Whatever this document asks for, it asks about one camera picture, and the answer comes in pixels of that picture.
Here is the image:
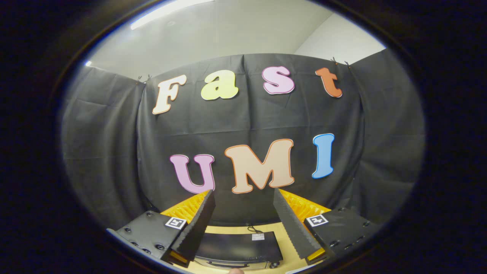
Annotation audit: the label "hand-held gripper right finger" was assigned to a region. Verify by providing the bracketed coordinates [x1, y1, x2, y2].
[273, 188, 382, 266]

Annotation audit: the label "black toaster oven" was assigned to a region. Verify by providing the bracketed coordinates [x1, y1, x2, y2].
[193, 231, 284, 270]

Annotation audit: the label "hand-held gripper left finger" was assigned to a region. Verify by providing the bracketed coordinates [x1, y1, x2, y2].
[106, 189, 216, 268]

